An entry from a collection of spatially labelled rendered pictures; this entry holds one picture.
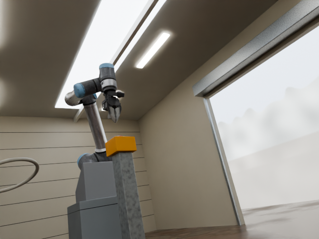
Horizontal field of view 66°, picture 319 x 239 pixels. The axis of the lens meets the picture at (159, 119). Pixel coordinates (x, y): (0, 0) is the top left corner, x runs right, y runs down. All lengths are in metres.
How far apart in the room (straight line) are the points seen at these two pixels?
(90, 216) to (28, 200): 5.96
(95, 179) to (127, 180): 0.88
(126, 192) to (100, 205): 0.77
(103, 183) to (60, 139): 6.30
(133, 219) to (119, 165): 0.26
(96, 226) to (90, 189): 0.29
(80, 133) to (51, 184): 1.85
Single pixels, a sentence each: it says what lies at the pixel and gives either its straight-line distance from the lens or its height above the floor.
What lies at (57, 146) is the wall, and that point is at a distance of 8.26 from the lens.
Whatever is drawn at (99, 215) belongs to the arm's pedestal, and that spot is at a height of 0.73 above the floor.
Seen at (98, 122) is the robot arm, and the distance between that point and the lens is 2.20.
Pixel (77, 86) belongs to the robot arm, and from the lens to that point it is 1.55.
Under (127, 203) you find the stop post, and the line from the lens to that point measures 1.23.
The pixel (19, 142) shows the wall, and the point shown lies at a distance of 8.18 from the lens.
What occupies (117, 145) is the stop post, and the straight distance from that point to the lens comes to 1.24.
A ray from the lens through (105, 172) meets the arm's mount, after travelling 2.15.
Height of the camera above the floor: 0.71
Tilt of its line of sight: 19 degrees up
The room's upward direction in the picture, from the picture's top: 11 degrees counter-clockwise
